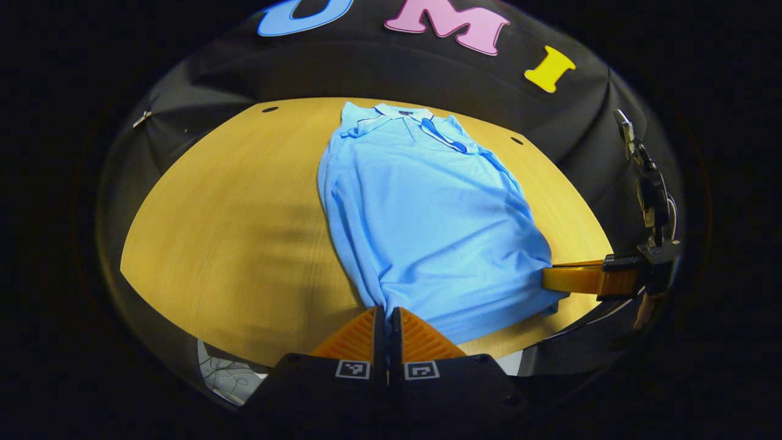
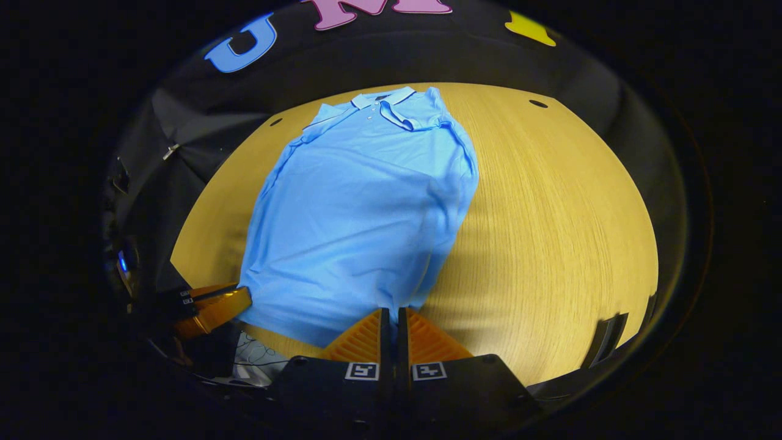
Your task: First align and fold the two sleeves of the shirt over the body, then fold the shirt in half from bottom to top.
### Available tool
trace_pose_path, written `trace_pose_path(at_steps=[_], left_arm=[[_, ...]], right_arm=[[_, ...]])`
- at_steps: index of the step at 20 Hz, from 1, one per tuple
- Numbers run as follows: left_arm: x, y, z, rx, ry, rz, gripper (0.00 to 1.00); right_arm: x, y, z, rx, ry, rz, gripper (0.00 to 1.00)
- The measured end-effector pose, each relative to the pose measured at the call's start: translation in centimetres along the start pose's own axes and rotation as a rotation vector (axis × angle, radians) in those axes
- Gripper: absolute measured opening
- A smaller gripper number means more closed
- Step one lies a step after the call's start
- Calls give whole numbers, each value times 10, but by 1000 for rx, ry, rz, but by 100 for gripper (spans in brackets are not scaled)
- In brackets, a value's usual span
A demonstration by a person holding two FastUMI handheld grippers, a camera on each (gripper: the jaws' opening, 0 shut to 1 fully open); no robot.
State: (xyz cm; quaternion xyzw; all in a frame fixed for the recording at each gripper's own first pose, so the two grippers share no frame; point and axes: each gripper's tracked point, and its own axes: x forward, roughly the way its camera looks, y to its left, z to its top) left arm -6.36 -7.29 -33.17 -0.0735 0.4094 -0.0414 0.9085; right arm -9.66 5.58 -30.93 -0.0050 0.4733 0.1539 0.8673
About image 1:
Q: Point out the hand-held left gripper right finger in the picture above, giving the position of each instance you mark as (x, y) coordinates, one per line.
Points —
(396, 342)

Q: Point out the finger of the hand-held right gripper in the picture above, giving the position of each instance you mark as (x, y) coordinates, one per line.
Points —
(574, 278)

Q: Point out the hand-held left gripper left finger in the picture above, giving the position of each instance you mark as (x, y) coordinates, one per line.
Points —
(380, 342)

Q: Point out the light blue polo T-shirt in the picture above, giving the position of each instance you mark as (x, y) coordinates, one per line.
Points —
(427, 214)

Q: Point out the black backdrop cloth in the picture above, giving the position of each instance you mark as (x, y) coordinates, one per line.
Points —
(293, 73)

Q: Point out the white clip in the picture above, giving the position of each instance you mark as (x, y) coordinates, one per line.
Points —
(142, 118)

